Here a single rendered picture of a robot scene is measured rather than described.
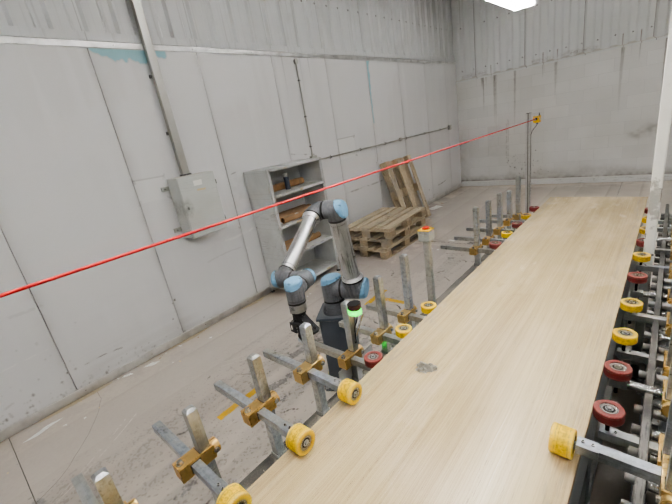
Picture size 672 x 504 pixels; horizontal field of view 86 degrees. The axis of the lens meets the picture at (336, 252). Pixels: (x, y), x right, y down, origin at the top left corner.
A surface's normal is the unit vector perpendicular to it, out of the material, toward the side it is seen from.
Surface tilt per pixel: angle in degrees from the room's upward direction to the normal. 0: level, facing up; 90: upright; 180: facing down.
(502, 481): 0
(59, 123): 90
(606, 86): 90
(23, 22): 90
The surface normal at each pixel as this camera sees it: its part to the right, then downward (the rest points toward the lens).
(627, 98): -0.63, 0.34
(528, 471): -0.16, -0.93
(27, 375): 0.76, 0.09
